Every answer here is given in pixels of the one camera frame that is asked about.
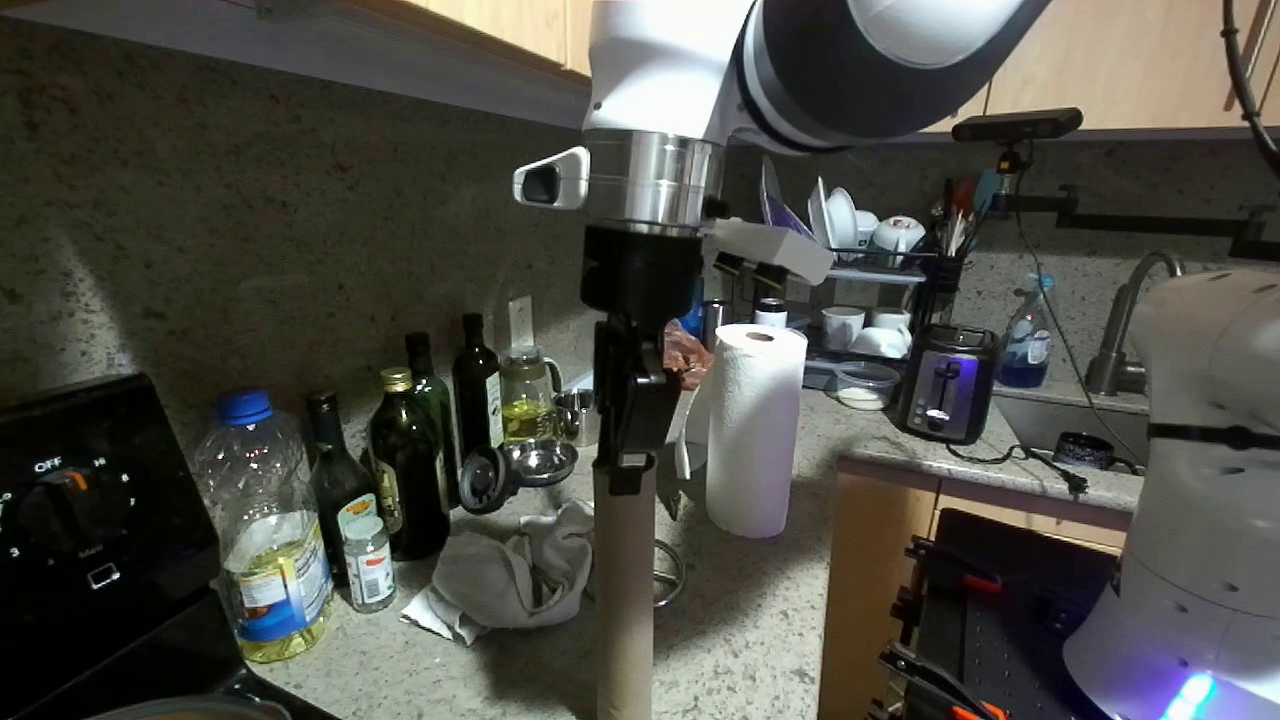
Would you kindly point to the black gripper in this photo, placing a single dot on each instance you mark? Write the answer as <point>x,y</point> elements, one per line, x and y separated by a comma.
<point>640,273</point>

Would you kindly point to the white paper towel roll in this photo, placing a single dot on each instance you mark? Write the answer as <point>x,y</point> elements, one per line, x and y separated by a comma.
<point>758,441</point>

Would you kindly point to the brown cardboard tube core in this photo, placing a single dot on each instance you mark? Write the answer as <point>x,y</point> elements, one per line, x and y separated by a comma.
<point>624,600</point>

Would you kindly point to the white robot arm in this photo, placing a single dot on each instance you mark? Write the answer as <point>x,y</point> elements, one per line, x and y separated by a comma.
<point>1187,535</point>

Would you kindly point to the steel cup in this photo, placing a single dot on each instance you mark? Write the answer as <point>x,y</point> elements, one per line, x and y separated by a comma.
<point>576,416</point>

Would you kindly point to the red plastic bag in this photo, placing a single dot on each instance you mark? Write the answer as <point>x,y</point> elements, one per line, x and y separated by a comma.
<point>687,353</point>

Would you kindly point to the small steel bowl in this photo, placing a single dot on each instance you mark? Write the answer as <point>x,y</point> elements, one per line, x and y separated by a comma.
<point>543,463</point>

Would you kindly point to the glass oil cruet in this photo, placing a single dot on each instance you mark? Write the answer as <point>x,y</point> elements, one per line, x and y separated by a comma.
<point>525,392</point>

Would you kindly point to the dark wine bottle white label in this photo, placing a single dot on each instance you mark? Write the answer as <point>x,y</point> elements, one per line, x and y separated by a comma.
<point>476,392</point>

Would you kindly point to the small white jar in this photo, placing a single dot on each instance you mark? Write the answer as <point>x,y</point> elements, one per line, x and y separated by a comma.
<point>769,313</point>

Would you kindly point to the green glass bottle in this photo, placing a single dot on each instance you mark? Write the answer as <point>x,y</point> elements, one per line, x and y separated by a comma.
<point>430,392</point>

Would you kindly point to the white crumpled cloth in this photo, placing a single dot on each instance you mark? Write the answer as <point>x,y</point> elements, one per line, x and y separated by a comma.
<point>513,577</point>

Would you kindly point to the white mug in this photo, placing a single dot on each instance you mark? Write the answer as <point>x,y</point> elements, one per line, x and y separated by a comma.
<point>889,340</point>
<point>842,331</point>

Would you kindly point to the small white saucer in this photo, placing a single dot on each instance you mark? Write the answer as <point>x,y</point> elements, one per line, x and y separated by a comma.
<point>861,397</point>

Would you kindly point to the olive oil bottle gold cap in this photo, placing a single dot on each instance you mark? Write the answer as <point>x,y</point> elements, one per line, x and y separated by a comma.
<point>409,465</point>

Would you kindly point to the white plate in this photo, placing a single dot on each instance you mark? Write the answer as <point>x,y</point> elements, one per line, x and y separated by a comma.
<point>783,192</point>

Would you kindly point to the white bowl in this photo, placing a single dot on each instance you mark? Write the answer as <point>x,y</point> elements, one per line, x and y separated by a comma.
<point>842,220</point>

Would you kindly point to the wooden lower cabinet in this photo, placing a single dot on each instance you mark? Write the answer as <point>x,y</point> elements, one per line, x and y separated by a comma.
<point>875,587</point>

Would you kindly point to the black toaster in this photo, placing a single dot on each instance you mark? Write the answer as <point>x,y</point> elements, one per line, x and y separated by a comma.
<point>944,386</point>

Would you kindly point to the dark glass bottle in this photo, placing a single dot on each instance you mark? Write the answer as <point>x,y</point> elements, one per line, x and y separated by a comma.
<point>335,483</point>

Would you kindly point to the small spice jar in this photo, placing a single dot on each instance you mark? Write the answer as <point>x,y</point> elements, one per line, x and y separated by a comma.
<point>365,564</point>

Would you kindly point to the white teacup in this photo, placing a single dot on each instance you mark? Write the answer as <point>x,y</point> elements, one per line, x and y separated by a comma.
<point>902,234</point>

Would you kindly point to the orange black clamp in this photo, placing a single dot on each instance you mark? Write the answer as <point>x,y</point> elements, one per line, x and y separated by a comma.
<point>935,686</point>
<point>952,572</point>

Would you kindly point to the black utensil holder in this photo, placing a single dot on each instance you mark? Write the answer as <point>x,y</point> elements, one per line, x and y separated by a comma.
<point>960,246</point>

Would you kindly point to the plastic oil bottle blue cap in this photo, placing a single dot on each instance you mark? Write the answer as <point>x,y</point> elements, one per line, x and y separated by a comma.
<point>267,535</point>

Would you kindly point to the blue dish soap bottle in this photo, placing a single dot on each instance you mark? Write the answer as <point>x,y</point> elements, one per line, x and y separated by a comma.
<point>1025,353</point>

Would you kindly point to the wooden upper cabinets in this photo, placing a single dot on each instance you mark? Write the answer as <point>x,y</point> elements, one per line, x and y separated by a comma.
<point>401,42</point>

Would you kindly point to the black robot cart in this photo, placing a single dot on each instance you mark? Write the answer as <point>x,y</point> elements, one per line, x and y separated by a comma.
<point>1040,614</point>

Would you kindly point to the steel sink faucet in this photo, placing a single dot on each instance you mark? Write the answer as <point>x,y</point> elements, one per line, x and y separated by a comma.
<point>1125,335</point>

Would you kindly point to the black stove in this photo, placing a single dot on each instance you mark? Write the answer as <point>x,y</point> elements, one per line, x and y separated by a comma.
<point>93,560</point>

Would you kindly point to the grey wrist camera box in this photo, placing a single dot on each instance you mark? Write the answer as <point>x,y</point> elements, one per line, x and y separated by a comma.
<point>773,250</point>

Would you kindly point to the black bar camera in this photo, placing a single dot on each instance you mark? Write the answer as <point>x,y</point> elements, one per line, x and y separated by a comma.
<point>1017,124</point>

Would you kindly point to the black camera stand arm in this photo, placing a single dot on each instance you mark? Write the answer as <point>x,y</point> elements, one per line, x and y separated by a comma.
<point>1145,220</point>

